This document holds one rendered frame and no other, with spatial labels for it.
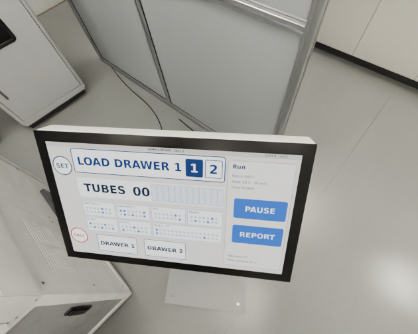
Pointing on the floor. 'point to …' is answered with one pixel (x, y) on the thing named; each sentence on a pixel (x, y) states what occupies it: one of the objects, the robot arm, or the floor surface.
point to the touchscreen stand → (206, 290)
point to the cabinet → (50, 257)
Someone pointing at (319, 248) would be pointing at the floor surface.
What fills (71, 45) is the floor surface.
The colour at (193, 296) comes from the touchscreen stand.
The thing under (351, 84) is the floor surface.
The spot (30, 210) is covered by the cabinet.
